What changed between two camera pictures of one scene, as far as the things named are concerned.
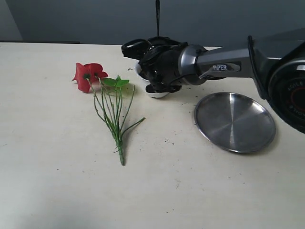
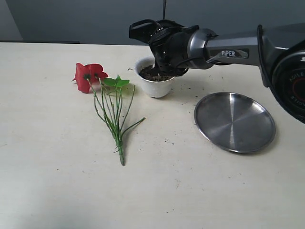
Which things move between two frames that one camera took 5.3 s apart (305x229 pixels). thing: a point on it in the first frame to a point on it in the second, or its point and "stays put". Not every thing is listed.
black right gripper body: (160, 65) to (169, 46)
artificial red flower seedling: (92, 78) stays put
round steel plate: (234, 122) stays put
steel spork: (157, 5) to (164, 9)
